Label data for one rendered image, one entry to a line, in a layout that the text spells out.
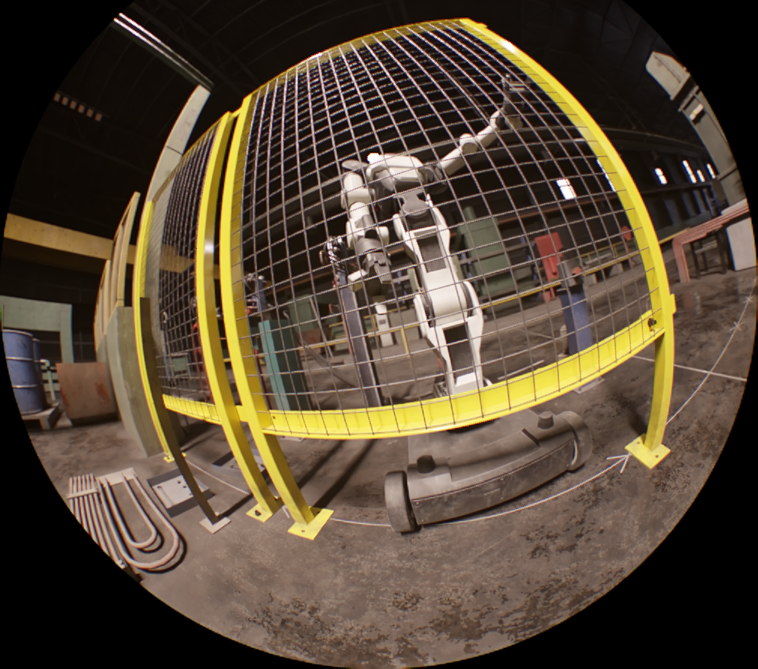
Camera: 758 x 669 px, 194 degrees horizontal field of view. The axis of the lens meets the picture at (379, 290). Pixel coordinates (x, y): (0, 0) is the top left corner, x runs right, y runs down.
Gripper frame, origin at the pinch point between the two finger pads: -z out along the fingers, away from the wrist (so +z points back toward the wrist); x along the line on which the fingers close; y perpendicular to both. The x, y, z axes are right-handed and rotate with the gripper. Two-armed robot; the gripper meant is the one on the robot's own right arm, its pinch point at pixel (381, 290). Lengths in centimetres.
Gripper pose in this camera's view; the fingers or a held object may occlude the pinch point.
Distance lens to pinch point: 53.3
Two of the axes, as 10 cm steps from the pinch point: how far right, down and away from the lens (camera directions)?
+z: -1.9, -7.1, 6.8
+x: 0.7, -7.0, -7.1
